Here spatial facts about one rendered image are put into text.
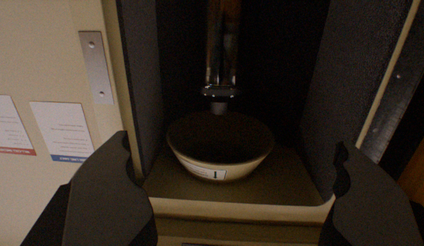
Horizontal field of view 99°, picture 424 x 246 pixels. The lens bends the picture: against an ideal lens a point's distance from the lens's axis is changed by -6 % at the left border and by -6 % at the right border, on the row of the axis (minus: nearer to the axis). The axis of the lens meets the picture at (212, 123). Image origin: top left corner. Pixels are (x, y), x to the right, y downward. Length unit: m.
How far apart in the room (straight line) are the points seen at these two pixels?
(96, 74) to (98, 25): 0.05
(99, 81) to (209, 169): 0.16
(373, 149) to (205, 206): 0.22
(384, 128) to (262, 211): 0.18
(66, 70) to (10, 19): 0.21
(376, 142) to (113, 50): 0.30
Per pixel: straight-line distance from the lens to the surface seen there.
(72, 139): 0.94
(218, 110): 0.30
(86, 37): 0.22
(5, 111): 1.07
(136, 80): 0.25
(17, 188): 1.37
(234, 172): 0.27
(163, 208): 0.31
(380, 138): 0.28
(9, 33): 0.92
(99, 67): 0.22
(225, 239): 0.30
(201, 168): 0.27
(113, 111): 0.23
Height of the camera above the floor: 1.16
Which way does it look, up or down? 27 degrees up
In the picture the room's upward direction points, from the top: 178 degrees counter-clockwise
